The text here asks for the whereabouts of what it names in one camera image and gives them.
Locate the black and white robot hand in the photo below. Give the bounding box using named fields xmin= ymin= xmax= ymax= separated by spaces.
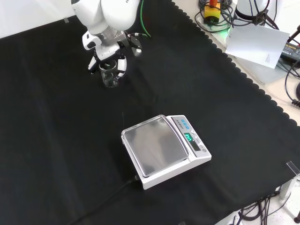
xmin=82 ymin=31 xmax=129 ymax=78

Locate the clear glass beaker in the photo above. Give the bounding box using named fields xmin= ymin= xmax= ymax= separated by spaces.
xmin=98 ymin=59 xmax=118 ymax=88

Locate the black bench cloth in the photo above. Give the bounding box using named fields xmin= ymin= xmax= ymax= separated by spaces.
xmin=0 ymin=0 xmax=300 ymax=225

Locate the yellow stop button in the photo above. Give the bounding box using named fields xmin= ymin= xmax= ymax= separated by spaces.
xmin=202 ymin=0 xmax=222 ymax=24

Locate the white electronic balance steel pan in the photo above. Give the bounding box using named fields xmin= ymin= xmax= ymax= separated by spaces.
xmin=120 ymin=114 xmax=212 ymax=191

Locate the black power adapter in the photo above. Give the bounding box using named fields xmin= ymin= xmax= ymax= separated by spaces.
xmin=280 ymin=43 xmax=300 ymax=60

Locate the white bench leg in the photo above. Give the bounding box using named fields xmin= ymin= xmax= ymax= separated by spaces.
xmin=278 ymin=174 xmax=300 ymax=208

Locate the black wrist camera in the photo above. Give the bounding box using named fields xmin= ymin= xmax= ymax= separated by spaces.
xmin=126 ymin=33 xmax=143 ymax=57

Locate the green cable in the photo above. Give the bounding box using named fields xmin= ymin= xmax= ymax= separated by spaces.
xmin=140 ymin=0 xmax=152 ymax=38

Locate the black balance power cable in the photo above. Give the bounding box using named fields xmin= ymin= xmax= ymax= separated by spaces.
xmin=69 ymin=174 xmax=142 ymax=225

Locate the black coiled cable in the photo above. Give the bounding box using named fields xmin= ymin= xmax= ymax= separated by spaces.
xmin=284 ymin=69 xmax=300 ymax=106

